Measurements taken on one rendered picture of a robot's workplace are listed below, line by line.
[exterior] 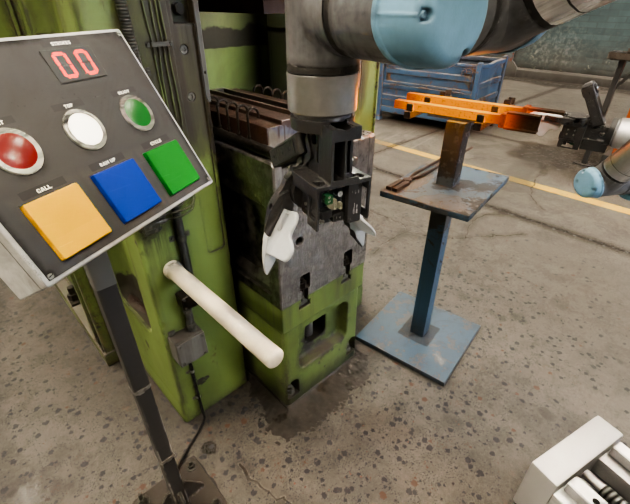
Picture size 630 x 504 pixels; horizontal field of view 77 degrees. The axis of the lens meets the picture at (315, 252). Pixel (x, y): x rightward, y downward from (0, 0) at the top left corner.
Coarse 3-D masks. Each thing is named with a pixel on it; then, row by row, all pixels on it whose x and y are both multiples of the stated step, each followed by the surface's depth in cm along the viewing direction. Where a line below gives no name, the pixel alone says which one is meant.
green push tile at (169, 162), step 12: (168, 144) 65; (144, 156) 61; (156, 156) 62; (168, 156) 64; (180, 156) 66; (156, 168) 62; (168, 168) 64; (180, 168) 66; (192, 168) 68; (168, 180) 63; (180, 180) 65; (192, 180) 67; (168, 192) 63
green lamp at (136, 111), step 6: (126, 102) 61; (132, 102) 62; (138, 102) 63; (126, 108) 61; (132, 108) 61; (138, 108) 62; (144, 108) 63; (132, 114) 61; (138, 114) 62; (144, 114) 63; (132, 120) 61; (138, 120) 62; (144, 120) 63; (150, 120) 64
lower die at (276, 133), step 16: (224, 96) 120; (256, 96) 116; (224, 112) 108; (240, 112) 108; (272, 112) 104; (288, 112) 102; (224, 128) 109; (240, 128) 103; (256, 128) 98; (272, 128) 96; (288, 128) 99; (272, 144) 98
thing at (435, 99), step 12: (408, 96) 131; (420, 96) 128; (432, 96) 126; (444, 96) 126; (468, 108) 121; (480, 108) 119; (504, 108) 115; (516, 108) 113; (528, 108) 111; (540, 108) 111
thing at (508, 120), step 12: (420, 108) 118; (432, 108) 116; (444, 108) 113; (456, 108) 112; (492, 120) 107; (504, 120) 105; (516, 120) 104; (528, 120) 102; (540, 120) 101; (528, 132) 103
